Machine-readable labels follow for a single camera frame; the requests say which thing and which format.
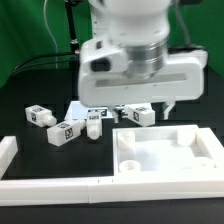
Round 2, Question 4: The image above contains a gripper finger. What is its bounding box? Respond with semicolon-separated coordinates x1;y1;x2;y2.
111;107;119;123
162;102;175;120

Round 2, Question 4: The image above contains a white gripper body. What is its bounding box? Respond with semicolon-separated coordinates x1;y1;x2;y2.
78;50;205;107

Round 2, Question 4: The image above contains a white square tabletop part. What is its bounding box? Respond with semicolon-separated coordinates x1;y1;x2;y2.
113;125;224;176

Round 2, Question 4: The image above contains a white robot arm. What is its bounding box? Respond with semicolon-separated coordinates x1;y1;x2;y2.
78;0;207;116

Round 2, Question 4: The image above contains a white sheet with tags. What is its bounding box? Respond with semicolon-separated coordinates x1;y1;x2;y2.
64;101;114;120

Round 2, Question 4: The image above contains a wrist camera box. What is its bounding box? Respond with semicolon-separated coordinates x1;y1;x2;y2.
80;36;128;73

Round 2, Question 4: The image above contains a black camera stand pole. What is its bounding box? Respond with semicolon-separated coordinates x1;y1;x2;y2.
63;0;83;68

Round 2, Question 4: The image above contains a black cable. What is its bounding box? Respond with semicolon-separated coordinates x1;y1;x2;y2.
11;51;81;76

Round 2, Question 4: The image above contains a white thin cable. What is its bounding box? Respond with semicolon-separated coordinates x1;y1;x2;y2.
43;0;60;70

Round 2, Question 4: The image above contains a white left fence wall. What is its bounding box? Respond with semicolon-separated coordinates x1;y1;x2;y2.
0;136;18;180

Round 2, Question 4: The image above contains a white fence wall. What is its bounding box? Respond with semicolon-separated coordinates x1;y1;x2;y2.
0;136;18;180
0;173;224;206

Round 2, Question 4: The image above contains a white front fence wall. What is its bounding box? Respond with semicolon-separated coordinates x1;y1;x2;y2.
0;173;224;206

